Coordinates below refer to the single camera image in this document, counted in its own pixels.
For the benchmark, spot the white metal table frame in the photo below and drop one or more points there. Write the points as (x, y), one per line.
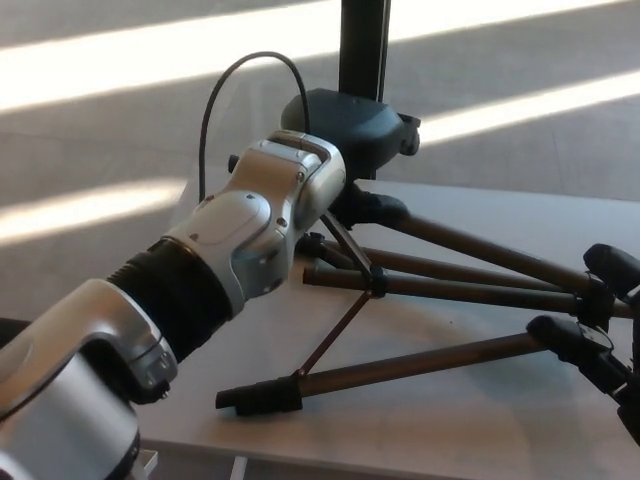
(148, 460)

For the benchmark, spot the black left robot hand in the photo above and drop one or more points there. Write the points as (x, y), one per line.
(350, 125)

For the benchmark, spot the black vertical pillar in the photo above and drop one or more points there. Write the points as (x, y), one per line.
(362, 45)

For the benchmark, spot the black low platform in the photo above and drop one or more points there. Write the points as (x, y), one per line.
(10, 331)

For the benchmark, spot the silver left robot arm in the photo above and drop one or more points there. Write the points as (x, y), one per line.
(240, 215)

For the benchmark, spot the brown and black camera tripod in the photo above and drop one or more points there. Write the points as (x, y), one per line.
(450, 289)

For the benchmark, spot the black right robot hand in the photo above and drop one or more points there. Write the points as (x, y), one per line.
(615, 370)

